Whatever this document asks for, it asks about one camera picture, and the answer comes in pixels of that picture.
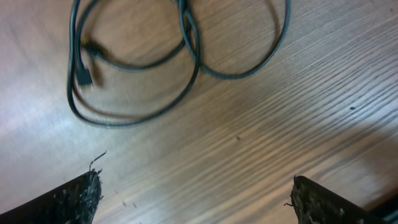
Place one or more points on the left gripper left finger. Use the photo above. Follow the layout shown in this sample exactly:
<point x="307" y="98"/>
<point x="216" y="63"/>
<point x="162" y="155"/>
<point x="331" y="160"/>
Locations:
<point x="73" y="202"/>

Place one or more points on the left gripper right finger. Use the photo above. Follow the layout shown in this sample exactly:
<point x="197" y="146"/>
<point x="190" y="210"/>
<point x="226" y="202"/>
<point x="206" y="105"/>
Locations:
<point x="314" y="204"/>

